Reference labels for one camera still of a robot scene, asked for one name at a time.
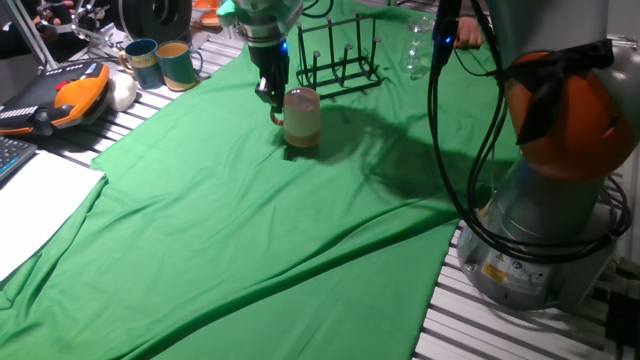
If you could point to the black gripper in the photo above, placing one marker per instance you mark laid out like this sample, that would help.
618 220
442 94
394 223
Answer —
270 67

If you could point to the person's left forearm brown sleeve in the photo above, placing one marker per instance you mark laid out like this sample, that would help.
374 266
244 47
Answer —
474 7

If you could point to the person's left hand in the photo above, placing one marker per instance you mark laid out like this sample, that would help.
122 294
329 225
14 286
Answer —
469 34

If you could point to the bare bystander hand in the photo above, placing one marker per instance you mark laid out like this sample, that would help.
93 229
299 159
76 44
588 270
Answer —
50 19

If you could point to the teal mug tan band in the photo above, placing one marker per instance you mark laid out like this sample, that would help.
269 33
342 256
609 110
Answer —
176 67

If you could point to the orange plastic object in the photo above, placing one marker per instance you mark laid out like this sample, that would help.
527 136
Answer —
206 15

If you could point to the green cloth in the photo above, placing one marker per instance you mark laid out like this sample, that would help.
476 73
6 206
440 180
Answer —
250 225

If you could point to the dark blue mug yellow band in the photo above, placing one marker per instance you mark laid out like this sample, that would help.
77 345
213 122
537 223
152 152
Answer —
142 65

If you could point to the black round spool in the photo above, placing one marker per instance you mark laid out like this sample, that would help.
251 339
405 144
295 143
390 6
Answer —
157 17

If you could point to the white rounded lump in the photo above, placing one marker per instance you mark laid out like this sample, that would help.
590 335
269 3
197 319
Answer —
122 91

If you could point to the clear wine glass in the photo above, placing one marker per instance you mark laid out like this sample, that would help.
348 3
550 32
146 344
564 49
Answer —
416 45

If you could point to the orange black teach pendant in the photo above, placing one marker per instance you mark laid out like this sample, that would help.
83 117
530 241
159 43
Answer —
55 100

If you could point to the white paper sheet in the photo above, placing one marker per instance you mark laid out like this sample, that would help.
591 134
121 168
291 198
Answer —
35 205

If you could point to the black keyboard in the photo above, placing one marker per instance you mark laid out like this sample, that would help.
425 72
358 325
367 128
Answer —
12 155

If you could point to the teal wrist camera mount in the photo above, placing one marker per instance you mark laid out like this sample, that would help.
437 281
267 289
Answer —
231 11

